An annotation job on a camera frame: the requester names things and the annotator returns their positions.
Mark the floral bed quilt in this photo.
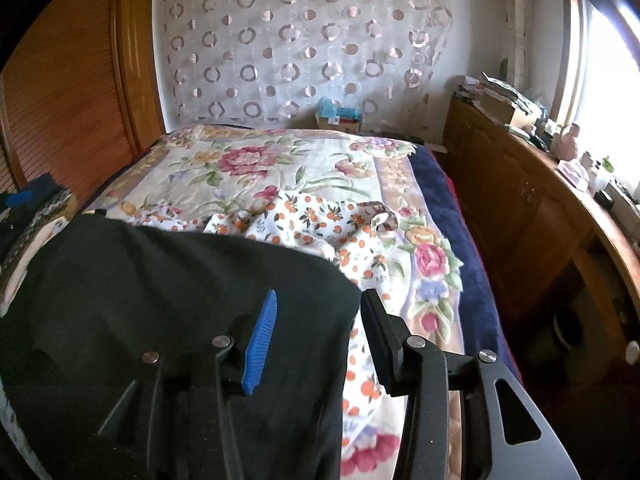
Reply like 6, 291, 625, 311
89, 126, 463, 351

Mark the blue tissue box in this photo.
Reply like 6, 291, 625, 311
316, 96, 362, 134

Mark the wooden louvered wardrobe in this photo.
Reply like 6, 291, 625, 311
1, 0, 164, 200

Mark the folded navy garment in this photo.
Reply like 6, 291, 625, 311
1, 172, 64, 245

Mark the stack of papers and books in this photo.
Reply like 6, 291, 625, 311
457, 73, 542, 131

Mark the black Superman t-shirt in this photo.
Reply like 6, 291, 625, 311
1, 214, 360, 479

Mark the pink figurine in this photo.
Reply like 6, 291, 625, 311
550, 122, 580, 162

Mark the wooden sideboard cabinet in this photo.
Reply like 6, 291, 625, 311
442, 96, 639, 359

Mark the circle-patterned sheer curtain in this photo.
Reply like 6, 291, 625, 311
155, 0, 452, 136

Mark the orange-print white garment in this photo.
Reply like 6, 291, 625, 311
120, 186, 400, 472

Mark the navy blue blanket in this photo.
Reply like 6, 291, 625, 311
409, 145, 522, 379

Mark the rolled patterned window curtain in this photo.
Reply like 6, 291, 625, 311
504, 0, 532, 90

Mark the folded medallion-patterned garment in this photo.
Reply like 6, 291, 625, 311
1, 188, 78, 295

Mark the window with white frame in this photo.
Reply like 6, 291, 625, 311
556, 0, 639, 200

